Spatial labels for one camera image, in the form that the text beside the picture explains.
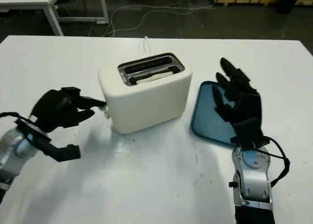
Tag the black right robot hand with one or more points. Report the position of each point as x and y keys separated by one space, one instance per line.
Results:
x=244 y=101

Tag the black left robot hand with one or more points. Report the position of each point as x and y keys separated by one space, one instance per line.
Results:
x=53 y=109

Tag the white toaster lever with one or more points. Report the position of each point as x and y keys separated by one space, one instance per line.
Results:
x=104 y=108

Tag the white two-slot toaster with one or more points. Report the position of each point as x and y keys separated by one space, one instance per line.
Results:
x=151 y=106

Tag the white bread slice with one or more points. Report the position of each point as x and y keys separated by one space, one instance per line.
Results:
x=154 y=77

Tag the blue plastic tray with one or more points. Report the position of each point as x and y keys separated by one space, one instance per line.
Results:
x=203 y=116

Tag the silver toaster knob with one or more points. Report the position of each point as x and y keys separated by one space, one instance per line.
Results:
x=107 y=115

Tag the black waste bin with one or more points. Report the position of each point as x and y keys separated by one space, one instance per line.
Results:
x=287 y=4

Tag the white office desk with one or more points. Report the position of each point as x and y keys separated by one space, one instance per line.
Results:
x=31 y=0

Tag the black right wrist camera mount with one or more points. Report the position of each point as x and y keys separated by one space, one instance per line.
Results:
x=249 y=133

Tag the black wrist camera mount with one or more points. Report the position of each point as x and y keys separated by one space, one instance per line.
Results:
x=66 y=154
x=249 y=133

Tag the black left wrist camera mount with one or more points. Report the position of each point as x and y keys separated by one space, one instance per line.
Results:
x=66 y=154

